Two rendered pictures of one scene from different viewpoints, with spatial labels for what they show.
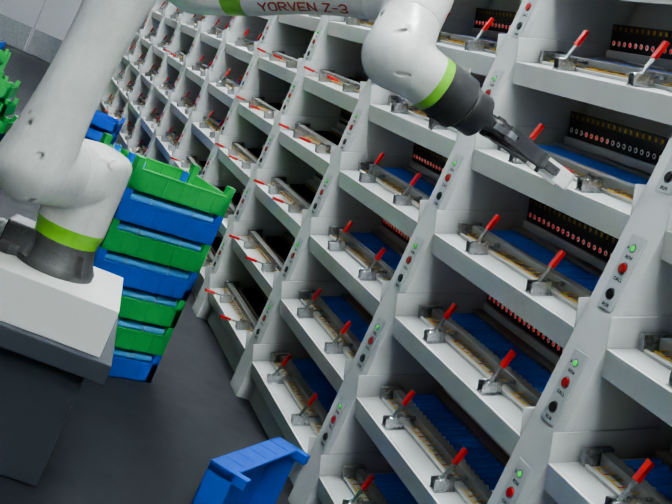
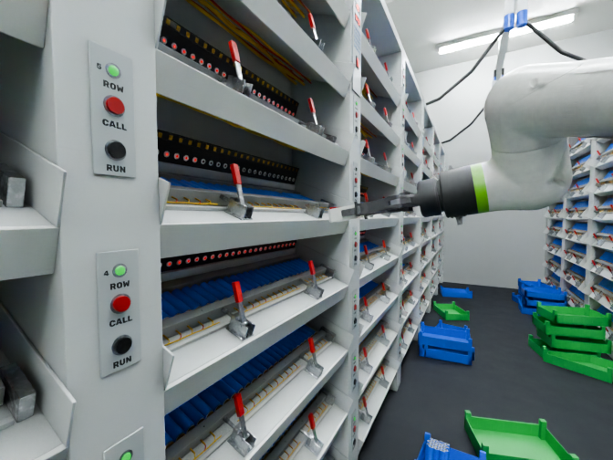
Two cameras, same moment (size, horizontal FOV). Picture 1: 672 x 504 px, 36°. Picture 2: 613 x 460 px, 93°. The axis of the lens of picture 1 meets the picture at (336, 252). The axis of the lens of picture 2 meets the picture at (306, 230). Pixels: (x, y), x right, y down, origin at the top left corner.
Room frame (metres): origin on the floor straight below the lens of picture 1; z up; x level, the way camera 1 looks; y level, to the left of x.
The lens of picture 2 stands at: (2.30, 0.20, 0.91)
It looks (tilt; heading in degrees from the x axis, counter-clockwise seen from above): 3 degrees down; 231
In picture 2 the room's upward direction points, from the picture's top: straight up
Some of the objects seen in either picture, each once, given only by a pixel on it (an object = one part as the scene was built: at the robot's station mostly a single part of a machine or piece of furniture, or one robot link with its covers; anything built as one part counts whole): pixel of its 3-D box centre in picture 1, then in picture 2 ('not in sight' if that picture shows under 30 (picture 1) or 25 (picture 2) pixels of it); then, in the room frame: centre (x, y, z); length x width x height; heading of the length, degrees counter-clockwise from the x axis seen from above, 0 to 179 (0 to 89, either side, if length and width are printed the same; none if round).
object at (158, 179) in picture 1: (164, 175); not in sight; (2.62, 0.48, 0.52); 0.30 x 0.20 x 0.08; 134
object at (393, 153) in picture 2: not in sight; (381, 222); (0.99, -0.76, 0.87); 0.20 x 0.09 x 1.75; 112
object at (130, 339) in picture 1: (103, 316); not in sight; (2.62, 0.48, 0.12); 0.30 x 0.20 x 0.08; 134
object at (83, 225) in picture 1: (81, 190); not in sight; (1.90, 0.47, 0.52); 0.16 x 0.13 x 0.19; 157
